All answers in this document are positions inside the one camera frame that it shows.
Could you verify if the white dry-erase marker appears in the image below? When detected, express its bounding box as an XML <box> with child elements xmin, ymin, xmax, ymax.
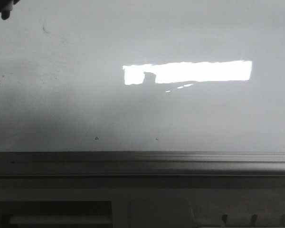
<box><xmin>1</xmin><ymin>0</ymin><xmax>18</xmax><ymax>20</ymax></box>

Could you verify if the grey cabinet below whiteboard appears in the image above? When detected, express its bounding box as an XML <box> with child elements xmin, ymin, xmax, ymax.
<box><xmin>0</xmin><ymin>177</ymin><xmax>285</xmax><ymax>228</ymax></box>

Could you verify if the white whiteboard with aluminium frame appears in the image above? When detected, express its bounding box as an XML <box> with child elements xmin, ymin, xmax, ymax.
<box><xmin>0</xmin><ymin>0</ymin><xmax>285</xmax><ymax>176</ymax></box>

